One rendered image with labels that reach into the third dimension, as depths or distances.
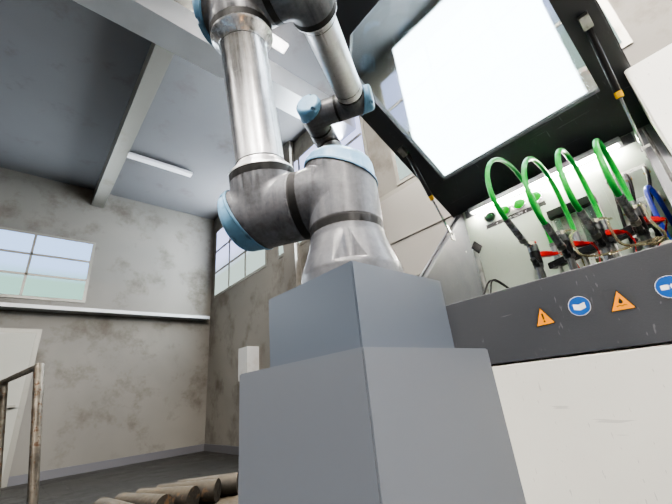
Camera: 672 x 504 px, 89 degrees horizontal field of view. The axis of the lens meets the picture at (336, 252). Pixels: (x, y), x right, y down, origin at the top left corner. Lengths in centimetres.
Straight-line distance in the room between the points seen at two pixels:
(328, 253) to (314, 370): 16
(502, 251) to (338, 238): 111
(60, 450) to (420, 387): 714
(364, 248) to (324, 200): 10
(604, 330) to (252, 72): 79
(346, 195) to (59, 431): 706
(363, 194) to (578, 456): 63
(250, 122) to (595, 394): 79
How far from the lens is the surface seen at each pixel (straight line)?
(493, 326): 90
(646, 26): 372
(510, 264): 149
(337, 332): 39
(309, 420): 39
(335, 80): 95
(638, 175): 145
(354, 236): 47
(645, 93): 132
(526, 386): 88
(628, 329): 82
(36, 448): 165
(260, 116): 65
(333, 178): 52
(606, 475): 86
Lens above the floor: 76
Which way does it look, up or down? 22 degrees up
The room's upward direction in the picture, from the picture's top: 6 degrees counter-clockwise
